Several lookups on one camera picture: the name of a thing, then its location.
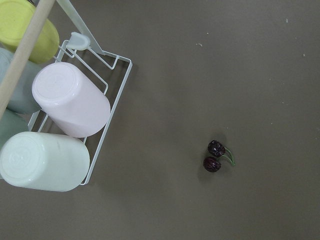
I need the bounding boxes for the pink plastic cup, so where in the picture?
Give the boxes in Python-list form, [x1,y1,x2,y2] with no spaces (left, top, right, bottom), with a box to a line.
[32,62,111,138]

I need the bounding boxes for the wooden rack handle bar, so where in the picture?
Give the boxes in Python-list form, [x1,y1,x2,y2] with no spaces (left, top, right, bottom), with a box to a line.
[0,0,55,116]

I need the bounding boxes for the white plastic cup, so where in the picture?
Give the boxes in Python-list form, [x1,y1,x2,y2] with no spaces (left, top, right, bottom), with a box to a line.
[0,131,90,192]

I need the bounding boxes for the white wire cup rack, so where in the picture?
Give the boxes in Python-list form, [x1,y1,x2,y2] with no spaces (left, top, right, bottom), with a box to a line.
[27,0,132,186]

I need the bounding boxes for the dark red cherry pair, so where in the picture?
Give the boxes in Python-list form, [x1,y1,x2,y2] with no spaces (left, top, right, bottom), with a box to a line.
[203,140,236,173]

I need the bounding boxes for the yellow plastic cup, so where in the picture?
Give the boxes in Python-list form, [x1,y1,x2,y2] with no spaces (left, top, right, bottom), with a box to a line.
[0,0,60,64]

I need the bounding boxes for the grey plastic cup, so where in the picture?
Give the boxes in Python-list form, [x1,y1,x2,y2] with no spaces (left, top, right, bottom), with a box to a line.
[0,48,42,114]

